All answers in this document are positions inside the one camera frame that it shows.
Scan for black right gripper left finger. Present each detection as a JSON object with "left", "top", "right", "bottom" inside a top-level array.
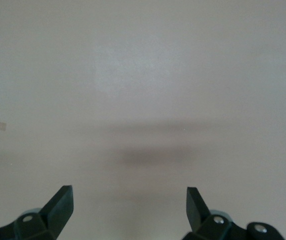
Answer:
[{"left": 0, "top": 185, "right": 74, "bottom": 240}]

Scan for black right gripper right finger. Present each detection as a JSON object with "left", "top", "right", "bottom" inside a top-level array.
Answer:
[{"left": 182, "top": 186, "right": 285, "bottom": 240}]

